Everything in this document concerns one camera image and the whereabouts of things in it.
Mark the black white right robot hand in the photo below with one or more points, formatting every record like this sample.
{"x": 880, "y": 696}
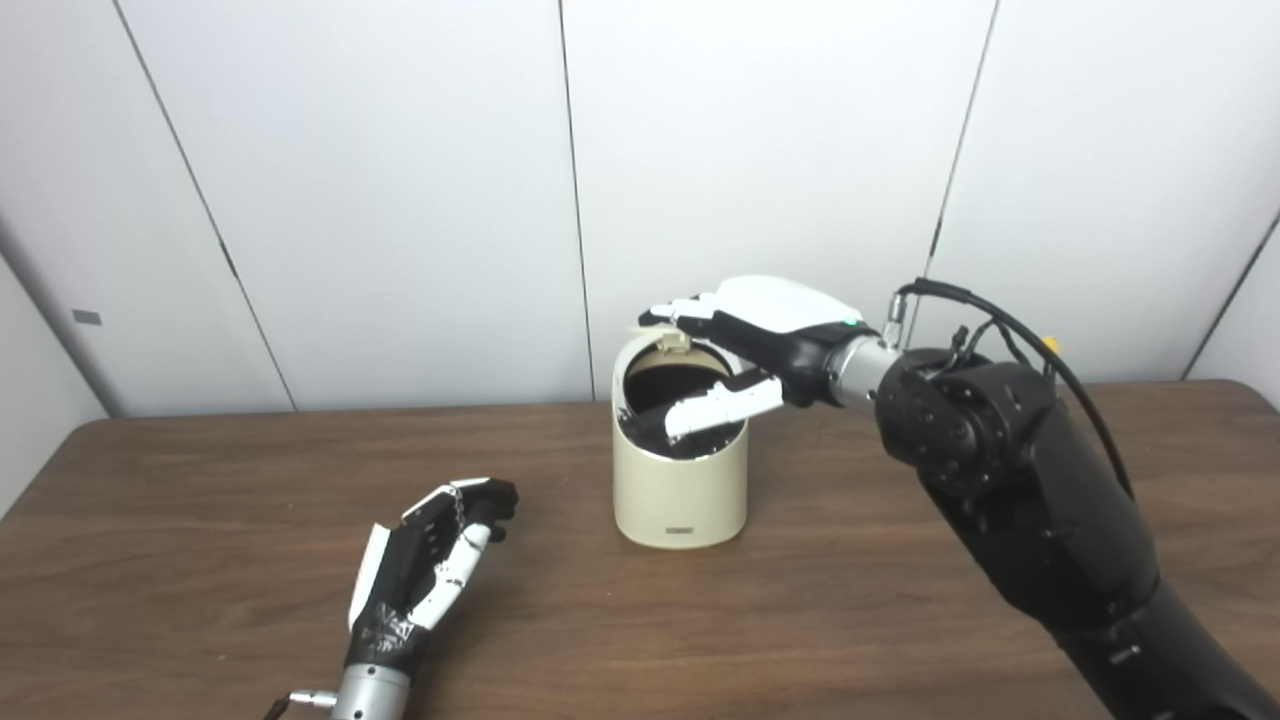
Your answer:
{"x": 780, "y": 310}

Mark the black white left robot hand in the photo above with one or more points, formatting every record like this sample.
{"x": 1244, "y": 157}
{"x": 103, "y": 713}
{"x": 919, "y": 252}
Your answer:
{"x": 400, "y": 580}

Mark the round cream bin lid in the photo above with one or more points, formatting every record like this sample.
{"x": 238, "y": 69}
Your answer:
{"x": 662, "y": 340}

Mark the cream-colored cylindrical bin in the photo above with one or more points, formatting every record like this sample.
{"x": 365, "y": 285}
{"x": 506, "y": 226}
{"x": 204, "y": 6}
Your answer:
{"x": 680, "y": 490}

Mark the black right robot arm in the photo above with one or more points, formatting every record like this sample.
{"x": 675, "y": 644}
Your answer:
{"x": 1050, "y": 500}

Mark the small grey wall label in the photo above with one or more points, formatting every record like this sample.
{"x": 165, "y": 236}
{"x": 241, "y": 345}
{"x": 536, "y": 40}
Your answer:
{"x": 87, "y": 317}

